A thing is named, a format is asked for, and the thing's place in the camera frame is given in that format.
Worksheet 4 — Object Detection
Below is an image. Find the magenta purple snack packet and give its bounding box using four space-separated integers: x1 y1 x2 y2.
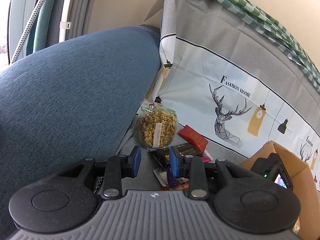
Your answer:
200 151 214 163

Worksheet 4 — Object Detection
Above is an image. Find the round puffed grain snack bag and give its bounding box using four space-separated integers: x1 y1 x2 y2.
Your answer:
136 106 177 149

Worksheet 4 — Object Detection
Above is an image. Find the grey window curtain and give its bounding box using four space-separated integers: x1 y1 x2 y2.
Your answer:
7 0 93 63

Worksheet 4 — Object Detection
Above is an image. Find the green checkered cloth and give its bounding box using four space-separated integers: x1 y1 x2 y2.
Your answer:
213 0 319 92

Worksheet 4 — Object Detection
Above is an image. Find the open cardboard box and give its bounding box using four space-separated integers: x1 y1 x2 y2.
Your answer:
240 141 320 239

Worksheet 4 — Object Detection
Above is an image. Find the dark brown chocolate bar packet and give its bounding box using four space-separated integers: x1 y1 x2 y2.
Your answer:
149 143 203 169

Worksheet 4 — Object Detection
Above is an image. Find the purple Alpenliebe candy packet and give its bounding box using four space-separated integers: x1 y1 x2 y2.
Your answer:
166 167 189 190

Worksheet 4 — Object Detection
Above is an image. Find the small red cake packet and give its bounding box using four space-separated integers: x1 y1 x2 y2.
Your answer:
178 125 208 153

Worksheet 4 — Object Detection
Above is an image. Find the deer print sofa cover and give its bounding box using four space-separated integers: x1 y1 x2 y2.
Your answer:
146 0 319 180

